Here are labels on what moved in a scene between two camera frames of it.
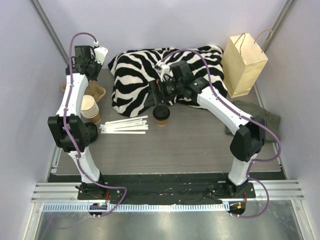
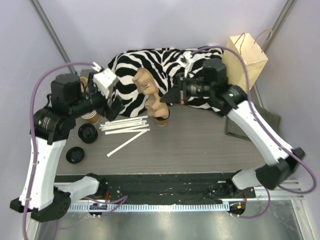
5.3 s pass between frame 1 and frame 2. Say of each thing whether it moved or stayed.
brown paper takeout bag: stayed
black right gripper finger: moved
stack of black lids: stayed
